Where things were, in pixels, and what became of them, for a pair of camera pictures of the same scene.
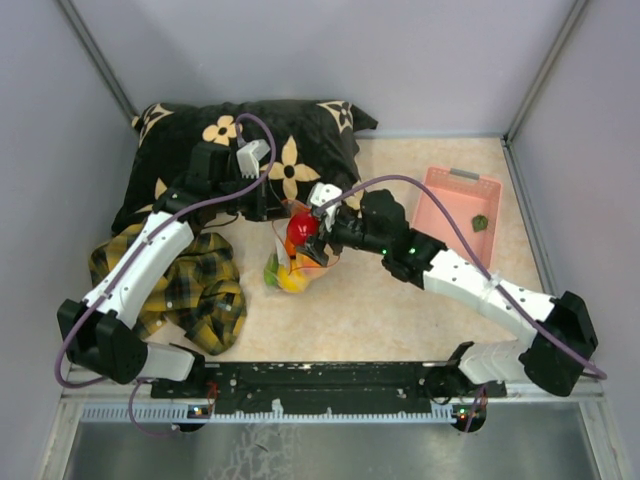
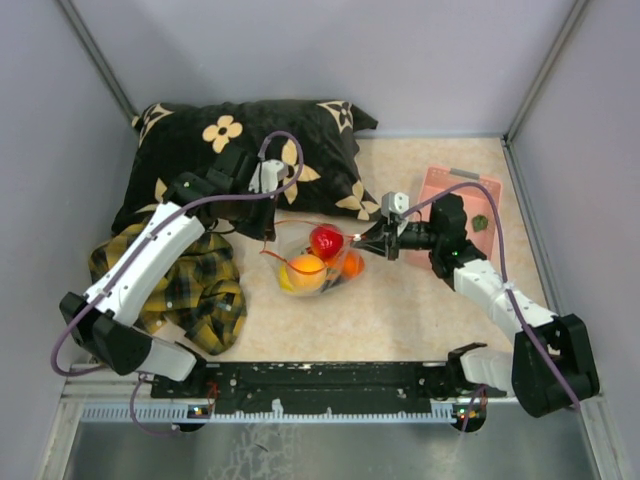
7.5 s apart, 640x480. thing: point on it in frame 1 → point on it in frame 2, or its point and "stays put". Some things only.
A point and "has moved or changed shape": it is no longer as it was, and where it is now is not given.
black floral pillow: [311, 143] stays put
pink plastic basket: [473, 201] stays put
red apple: [300, 226] has moved or changed shape
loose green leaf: [479, 223] stays put
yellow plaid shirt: [202, 297] stays put
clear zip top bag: [285, 269] has moved or changed shape
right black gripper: [316, 248] → [379, 239]
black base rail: [323, 388] stays put
